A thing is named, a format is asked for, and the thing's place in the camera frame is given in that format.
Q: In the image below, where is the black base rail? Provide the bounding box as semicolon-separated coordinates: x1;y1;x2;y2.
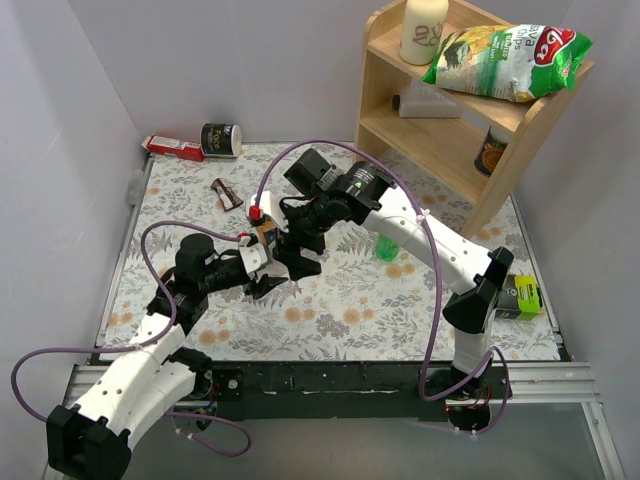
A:
62;359;601;424

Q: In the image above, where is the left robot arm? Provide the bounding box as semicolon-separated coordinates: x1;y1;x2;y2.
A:
46;234;289;479

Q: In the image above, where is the purple cable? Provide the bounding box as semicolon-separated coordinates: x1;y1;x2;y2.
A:
252;139;514;437
10;220;254;459

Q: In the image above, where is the red white box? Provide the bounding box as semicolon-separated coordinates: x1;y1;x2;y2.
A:
141;135;205;162

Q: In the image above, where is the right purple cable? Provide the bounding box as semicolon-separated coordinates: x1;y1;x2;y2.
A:
252;139;514;437

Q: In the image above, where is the green chips bag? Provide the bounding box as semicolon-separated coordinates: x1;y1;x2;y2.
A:
422;24;592;103

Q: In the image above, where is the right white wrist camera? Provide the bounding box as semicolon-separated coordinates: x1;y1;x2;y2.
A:
247;191;289;232

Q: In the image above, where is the green plastic bottle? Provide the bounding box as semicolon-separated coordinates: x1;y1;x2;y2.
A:
375;234;400;262

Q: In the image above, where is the clear plastic bottle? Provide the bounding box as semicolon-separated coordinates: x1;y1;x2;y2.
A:
263;253;289;278

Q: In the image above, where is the black cylindrical can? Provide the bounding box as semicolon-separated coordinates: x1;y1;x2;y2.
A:
200;123;242;158

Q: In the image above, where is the black green box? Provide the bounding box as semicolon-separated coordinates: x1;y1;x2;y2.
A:
495;274;544;321

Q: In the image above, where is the brown snack wrapper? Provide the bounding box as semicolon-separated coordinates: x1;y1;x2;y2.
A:
211;178;244;212

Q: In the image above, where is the orange juice bottle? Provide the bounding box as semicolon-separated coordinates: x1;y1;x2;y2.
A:
254;220;279;255

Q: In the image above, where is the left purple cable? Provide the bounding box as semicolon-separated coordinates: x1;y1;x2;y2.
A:
10;220;254;459

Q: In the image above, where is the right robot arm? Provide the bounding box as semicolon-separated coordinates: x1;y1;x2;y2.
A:
274;149;513;398

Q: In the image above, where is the cream white bottle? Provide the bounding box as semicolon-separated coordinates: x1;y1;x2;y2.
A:
399;0;449;66

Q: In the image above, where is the wooden shelf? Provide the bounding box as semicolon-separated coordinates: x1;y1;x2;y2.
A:
355;1;592;237

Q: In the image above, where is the dark tin can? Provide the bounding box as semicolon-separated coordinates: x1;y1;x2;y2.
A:
474;127;512;176

